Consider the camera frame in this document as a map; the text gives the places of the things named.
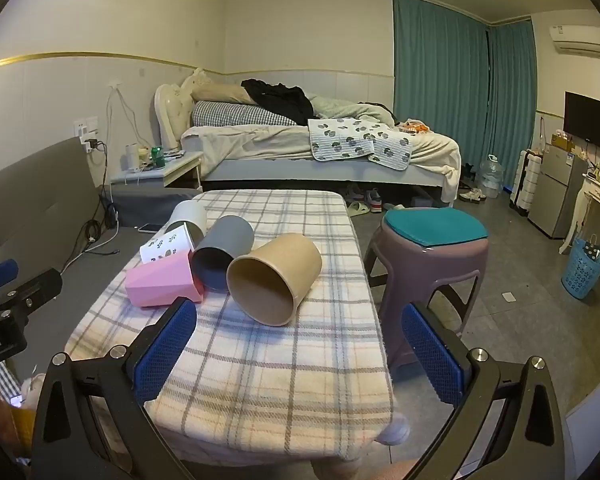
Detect light grey cup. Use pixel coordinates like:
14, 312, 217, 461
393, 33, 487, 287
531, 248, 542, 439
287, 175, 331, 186
164, 200, 209, 242

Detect white nightstand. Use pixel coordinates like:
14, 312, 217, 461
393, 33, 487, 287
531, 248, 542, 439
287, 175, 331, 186
110, 151, 204, 195

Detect blue laundry basket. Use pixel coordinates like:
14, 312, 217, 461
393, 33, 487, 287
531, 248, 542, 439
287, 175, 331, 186
560, 234, 600, 301

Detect grey sofa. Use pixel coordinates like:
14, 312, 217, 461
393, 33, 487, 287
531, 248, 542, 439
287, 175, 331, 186
0, 136, 193, 393

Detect black cable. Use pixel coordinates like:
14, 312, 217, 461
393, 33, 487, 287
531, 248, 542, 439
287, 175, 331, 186
61, 140, 122, 273

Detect white padded headboard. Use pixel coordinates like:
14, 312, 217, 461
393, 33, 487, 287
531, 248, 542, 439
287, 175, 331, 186
153, 82, 196, 152

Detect wall power socket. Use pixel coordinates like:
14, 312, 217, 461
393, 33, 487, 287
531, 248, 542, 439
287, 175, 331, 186
74, 116, 99, 154

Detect bed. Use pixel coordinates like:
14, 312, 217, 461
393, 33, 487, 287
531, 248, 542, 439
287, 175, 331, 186
154, 67, 463, 209

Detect tan cup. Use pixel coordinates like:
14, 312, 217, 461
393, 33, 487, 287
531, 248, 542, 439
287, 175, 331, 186
226, 232, 323, 327

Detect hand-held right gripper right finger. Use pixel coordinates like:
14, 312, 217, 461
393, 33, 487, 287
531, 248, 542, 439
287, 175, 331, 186
400, 302, 568, 480

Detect white leaf-patterned cup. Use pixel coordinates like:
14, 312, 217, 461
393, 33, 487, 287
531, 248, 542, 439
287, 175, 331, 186
139, 223, 196, 265

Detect black clothing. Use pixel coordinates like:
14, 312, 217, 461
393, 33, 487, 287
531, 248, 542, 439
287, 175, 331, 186
240, 78, 316, 126

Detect tan pillow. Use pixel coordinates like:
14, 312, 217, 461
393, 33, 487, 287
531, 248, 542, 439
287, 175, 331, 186
190, 82, 261, 106

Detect leaf-patterned mat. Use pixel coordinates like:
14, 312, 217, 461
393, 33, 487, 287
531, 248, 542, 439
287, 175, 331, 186
367, 132, 414, 171
307, 117, 382, 164

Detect clear water jug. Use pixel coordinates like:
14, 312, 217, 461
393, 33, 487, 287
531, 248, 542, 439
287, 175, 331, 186
479, 154, 505, 200

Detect black television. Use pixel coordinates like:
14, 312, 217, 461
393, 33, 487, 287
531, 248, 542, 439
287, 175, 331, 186
563, 91, 600, 154

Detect white air conditioner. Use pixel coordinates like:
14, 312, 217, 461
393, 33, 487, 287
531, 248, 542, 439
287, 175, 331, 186
548, 25, 600, 56

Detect purple plastic stool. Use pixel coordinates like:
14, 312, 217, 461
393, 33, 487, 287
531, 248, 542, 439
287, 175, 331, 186
363, 208, 490, 368

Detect grey-green duvet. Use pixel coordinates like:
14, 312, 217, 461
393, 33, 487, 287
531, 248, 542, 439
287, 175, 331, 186
306, 93, 397, 127

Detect white cable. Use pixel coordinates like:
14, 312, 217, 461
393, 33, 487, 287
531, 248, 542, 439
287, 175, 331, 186
104, 84, 153, 153

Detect pink cup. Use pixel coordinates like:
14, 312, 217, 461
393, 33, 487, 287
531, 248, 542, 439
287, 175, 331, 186
125, 250, 205, 309

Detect teal curtain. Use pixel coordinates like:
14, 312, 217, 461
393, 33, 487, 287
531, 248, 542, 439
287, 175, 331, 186
487, 22, 539, 183
392, 0, 492, 182

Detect silver mini fridge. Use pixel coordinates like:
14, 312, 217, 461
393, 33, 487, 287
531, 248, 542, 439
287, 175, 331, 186
527, 144, 589, 240

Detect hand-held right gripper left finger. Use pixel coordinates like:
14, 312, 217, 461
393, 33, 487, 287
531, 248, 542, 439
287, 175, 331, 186
30, 297, 198, 480

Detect teal seat cushion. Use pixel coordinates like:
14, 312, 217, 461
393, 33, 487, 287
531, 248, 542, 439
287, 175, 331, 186
383, 208, 489, 248

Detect checked pillow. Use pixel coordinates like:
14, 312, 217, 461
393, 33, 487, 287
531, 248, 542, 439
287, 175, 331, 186
192, 101, 299, 129

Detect white dressing table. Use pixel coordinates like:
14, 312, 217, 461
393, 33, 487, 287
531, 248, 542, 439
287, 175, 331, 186
559, 157, 600, 312

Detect plaid covered table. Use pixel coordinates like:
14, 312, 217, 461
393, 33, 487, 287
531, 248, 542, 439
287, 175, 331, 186
64, 189, 397, 462

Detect orange snack packets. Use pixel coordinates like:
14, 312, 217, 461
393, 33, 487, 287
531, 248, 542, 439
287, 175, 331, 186
397, 118, 432, 136

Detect dark grey cup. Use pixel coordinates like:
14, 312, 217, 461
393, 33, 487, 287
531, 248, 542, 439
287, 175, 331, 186
190, 215, 255, 292

